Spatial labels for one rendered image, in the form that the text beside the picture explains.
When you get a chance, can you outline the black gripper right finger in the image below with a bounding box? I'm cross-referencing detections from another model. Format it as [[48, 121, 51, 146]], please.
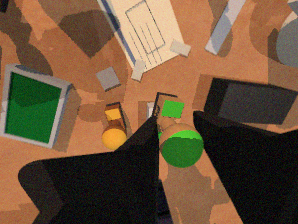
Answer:
[[193, 110, 298, 224]]

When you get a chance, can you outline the cream inspection card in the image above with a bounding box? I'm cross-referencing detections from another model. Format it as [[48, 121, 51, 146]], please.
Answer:
[[97, 0, 191, 81]]

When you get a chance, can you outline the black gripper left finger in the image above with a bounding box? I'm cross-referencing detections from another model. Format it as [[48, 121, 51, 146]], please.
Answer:
[[18, 116, 159, 224]]

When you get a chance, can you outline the grey mug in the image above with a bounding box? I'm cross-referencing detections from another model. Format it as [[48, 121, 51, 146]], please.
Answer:
[[276, 0, 298, 67]]

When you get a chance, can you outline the white block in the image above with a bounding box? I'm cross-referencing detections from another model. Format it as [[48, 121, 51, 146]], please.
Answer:
[[146, 102, 155, 121]]

